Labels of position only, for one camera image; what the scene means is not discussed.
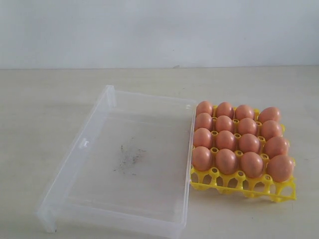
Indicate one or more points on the brown egg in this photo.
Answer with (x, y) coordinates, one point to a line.
(224, 109)
(224, 123)
(226, 161)
(270, 113)
(205, 107)
(244, 111)
(270, 129)
(249, 143)
(203, 137)
(225, 140)
(247, 125)
(252, 164)
(203, 120)
(277, 145)
(201, 158)
(280, 168)

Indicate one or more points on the clear plastic storage box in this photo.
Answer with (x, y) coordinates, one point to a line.
(128, 168)

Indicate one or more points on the yellow plastic egg tray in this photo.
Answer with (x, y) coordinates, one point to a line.
(238, 182)

